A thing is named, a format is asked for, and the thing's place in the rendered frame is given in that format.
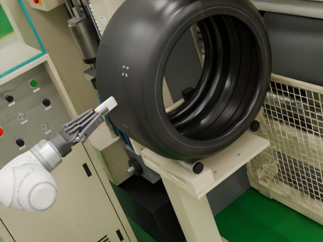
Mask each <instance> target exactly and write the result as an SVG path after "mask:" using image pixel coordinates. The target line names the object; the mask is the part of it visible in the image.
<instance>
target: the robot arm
mask: <svg viewBox="0 0 323 242"><path fill-rule="evenodd" d="M116 105H117V102H116V101H115V99H114V97H110V98H108V99H107V100H106V101H105V102H103V103H102V104H101V105H100V106H98V107H97V108H96V109H95V110H94V109H93V108H91V110H92V111H91V110H90V109H89V110H87V111H86V112H84V113H83V114H81V115H80V116H78V117H76V118H75V119H73V120H72V121H70V122H68V123H66V124H64V125H63V127H64V130H63V131H62V132H61V133H58V132H55V133H54V134H53V135H51V136H50V137H49V138H48V141H46V140H45V139H42V140H41V141H40V142H39V143H37V144H36V145H35V146H34V147H32V148H31V149H30V150H28V151H27V152H25V153H23V154H21V155H19V156H17V157H16V158H14V159H13V160H12V161H11V162H9V163H8V164H7V165H6V166H4V167H3V168H2V169H1V170H0V202H1V203H2V204H4V205H5V207H10V208H15V209H19V210H22V211H28V212H31V213H40V212H44V211H46V210H48V209H50V208H51V207H52V206H53V205H54V203H55V201H56V197H57V190H58V187H57V183H56V181H55V179H54V178H53V176H52V175H51V174H50V172H52V170H53V169H55V168H56V167H57V166H58V165H60V164H61V163H62V158H61V157H65V156H67V155H68V154H69V153H70V152H71V151H72V148H71V147H72V146H73V145H75V144H76V143H77V142H79V141H81V142H82V143H85V142H86V140H87V139H88V137H89V136H90V135H91V134H92V133H93V132H94V131H95V130H96V129H97V128H98V127H99V126H100V124H101V123H102V122H103V119H102V117H103V116H104V115H105V114H107V113H108V112H109V111H110V110H111V109H113V108H114V107H115V106H116Z"/></svg>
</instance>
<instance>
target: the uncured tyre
mask: <svg viewBox="0 0 323 242"><path fill-rule="evenodd" d="M195 23H196V24H197V26H198V27H199V30H200V32H201V35H202V38H203V42H204V50H205V58H204V66H203V70H202V74H201V77H200V80H199V82H198V84H197V86H196V88H195V90H194V91H193V93H192V94H191V95H190V97H189V98H188V99H187V100H186V101H185V102H184V103H183V104H182V105H180V106H179V107H178V108H176V109H174V110H172V111H170V112H168V113H166V110H165V107H164V102H163V95H162V85H163V77H164V72H165V68H166V64H167V61H168V59H169V57H170V54H171V52H172V50H173V48H174V47H175V45H176V43H177V42H178V40H179V39H180V38H181V36H182V35H183V34H184V33H185V32H186V31H187V30H188V29H189V28H190V27H191V26H193V25H194V24H195ZM102 44H103V45H106V46H108V47H111V48H112V49H111V48H108V47H105V46H102ZM123 63H124V64H127V65H130V69H129V76H128V79H126V78H123V77H121V75H122V67H123ZM271 72H272V52H271V45H270V40H269V35H268V31H267V28H266V25H265V23H264V20H263V18H262V16H261V14H260V13H259V11H258V10H257V8H256V7H255V6H254V4H253V3H252V2H251V1H250V0H125V1H124V2H123V3H122V5H121V6H120V7H119V8H118V9H117V10H116V12H115V13H114V14H113V16H112V17H111V19H110V20H109V22H108V24H107V26H106V28H105V30H104V32H103V35H102V37H101V40H100V43H99V48H98V52H97V58H96V83H97V89H98V94H99V97H100V100H101V103H103V102H105V101H106V100H107V99H108V98H110V97H114V99H115V101H116V102H117V105H116V106H115V107H114V108H113V109H111V110H110V111H109V112H108V113H107V114H108V116H109V118H110V119H111V121H112V122H113V123H114V125H115V126H116V127H117V128H118V129H119V130H120V131H121V132H122V133H124V134H125V135H126V136H128V137H130V138H131V139H133V140H135V141H136V142H138V143H140V144H141V145H143V146H144V147H146V148H148V149H149V150H151V151H153V152H154V153H156V154H158V155H160V156H162V157H165V158H169V159H173V160H181V161H196V160H201V159H205V158H209V157H211V156H214V155H216V154H218V153H220V152H221V151H223V150H225V149H226V148H228V147H229V146H230V145H231V144H232V143H233V142H235V141H236V140H237V139H238V138H239V137H240V136H241V135H242V134H243V133H244V132H245V131H246V130H247V129H248V128H249V126H250V125H251V124H252V123H253V121H254V120H255V118H256V116H257V115H258V113H259V111H260V109H261V107H262V105H263V103H264V100H265V97H266V95H267V91H268V88H269V84H270V79H271ZM121 122H122V123H124V124H126V126H127V128H128V129H126V128H125V127H124V126H123V125H122V123H121Z"/></svg>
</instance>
